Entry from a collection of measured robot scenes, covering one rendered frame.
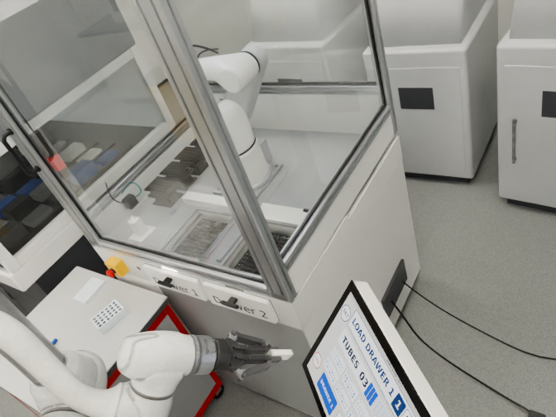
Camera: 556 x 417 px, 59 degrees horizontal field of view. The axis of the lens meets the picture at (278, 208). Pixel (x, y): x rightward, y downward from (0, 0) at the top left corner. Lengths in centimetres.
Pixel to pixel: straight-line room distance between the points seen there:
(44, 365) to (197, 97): 65
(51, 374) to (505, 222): 248
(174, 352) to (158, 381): 7
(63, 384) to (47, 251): 140
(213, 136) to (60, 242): 151
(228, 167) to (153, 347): 45
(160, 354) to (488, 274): 200
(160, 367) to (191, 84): 61
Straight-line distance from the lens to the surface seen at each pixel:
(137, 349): 110
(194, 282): 180
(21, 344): 116
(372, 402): 114
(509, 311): 263
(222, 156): 120
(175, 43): 108
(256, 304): 164
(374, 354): 113
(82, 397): 121
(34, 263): 251
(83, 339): 215
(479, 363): 246
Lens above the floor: 211
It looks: 38 degrees down
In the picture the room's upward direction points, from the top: 21 degrees counter-clockwise
